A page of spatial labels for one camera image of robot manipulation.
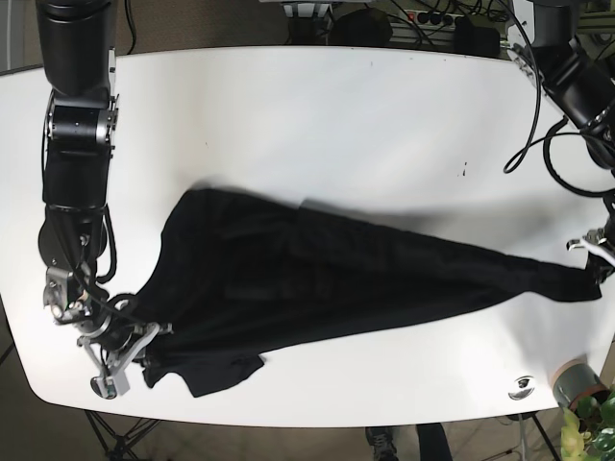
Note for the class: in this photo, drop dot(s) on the right metal table grommet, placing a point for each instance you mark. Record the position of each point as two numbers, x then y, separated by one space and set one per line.
521 388

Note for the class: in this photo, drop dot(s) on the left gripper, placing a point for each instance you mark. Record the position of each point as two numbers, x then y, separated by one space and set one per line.
600 259

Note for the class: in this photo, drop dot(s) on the left metal table grommet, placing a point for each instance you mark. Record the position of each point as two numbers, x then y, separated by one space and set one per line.
99 387

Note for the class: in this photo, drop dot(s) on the grey plant pot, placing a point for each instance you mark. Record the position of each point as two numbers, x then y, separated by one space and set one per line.
574 381

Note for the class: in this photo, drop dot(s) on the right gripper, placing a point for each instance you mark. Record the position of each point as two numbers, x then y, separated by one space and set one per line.
110 339

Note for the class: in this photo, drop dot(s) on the plain black T-shirt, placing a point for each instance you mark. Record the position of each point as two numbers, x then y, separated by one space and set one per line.
239 276

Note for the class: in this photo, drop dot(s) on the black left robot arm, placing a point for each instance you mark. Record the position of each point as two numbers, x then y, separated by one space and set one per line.
570 88

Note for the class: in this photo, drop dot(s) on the metal table grommet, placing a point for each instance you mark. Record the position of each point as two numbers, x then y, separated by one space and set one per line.
521 388
99 387

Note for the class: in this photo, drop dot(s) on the person's dark shoes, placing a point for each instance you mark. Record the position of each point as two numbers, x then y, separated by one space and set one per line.
381 441

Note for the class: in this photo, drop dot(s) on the green potted plant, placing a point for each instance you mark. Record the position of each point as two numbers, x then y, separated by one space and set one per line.
588 432

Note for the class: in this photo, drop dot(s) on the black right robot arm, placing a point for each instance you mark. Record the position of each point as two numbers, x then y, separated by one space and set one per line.
76 241

